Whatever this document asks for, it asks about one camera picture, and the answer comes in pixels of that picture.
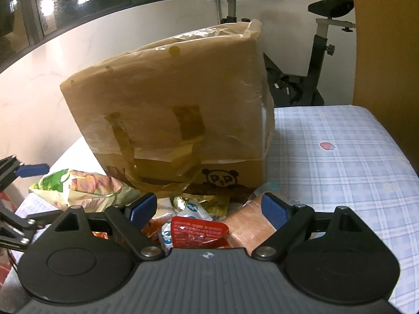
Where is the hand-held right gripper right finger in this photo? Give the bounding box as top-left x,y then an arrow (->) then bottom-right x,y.
249,192 -> 361,259

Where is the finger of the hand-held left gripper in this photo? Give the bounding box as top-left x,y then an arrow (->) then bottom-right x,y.
0,155 -> 50,191
0,202 -> 63,253

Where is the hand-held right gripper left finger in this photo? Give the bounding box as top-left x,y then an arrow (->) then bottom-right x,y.
52,192 -> 166,260

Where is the yellow snack packet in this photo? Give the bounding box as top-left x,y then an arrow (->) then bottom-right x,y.
142,214 -> 172,238

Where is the brown snack packet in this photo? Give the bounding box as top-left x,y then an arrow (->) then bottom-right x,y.
225,183 -> 280,256

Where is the red snack packet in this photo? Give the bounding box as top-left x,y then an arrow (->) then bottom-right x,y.
170,216 -> 230,248

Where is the taped cardboard box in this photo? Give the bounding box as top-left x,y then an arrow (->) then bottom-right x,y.
60,20 -> 275,200

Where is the white blue candy packet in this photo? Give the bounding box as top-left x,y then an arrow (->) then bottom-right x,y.
157,199 -> 213,253

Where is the green snack bag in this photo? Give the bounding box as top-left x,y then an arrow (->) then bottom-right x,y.
29,169 -> 143,213

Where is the clear yellow-green packet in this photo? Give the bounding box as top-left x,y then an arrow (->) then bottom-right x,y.
173,194 -> 230,219

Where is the checked bed sheet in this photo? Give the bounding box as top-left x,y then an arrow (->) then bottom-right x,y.
13,105 -> 419,305

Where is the black exercise bike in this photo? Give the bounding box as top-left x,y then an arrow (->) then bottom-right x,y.
196,0 -> 357,108

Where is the yellow wooden panel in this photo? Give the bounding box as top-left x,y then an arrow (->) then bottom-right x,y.
349,0 -> 419,167

